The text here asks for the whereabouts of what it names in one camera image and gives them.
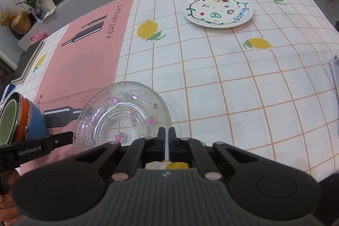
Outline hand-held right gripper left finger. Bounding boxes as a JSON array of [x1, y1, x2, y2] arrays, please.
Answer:
[[74, 127, 166, 181]]

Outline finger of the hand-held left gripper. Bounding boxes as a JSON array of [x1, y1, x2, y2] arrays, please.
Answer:
[[46, 131, 74, 150]]

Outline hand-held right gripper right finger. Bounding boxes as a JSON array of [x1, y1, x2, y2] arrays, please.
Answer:
[[168, 127, 258, 181]]

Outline blue bowl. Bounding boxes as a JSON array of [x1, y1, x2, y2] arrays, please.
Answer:
[[19, 96, 50, 141]]

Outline clear glass plate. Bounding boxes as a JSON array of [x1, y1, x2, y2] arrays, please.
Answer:
[[73, 81, 172, 154]]

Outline person's left hand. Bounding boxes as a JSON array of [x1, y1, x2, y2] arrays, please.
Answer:
[[0, 170, 21, 220]]

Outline blue and white item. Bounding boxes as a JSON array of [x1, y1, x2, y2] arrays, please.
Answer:
[[0, 84, 15, 105]]

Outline checked lemon-print tablecloth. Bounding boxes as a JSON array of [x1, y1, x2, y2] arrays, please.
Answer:
[[11, 0, 339, 184]]

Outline pink box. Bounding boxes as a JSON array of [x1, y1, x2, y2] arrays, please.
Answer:
[[30, 33, 47, 43]]

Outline gold round vase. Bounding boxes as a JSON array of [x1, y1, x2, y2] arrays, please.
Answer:
[[11, 11, 32, 35]]

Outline blue glass vase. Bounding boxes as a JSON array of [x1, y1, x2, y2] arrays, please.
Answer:
[[34, 7, 47, 20]]

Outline white fruit-print plate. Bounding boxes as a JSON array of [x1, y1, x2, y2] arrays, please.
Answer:
[[183, 0, 254, 29]]

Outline dried yellow flowers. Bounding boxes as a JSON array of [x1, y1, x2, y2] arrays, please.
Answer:
[[0, 7, 15, 27]]

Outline white printed canister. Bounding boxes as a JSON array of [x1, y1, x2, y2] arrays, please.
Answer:
[[37, 0, 56, 11]]

